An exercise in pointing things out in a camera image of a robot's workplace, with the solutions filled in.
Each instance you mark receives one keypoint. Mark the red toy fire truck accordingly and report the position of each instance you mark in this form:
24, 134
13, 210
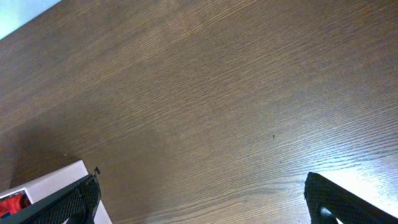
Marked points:
14, 204

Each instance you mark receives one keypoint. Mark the white cardboard box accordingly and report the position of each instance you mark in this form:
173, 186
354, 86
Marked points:
46, 185

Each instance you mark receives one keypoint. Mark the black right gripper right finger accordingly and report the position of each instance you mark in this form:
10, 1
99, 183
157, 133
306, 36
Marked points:
327, 202

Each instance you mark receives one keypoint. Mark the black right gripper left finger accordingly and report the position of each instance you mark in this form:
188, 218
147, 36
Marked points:
76, 203

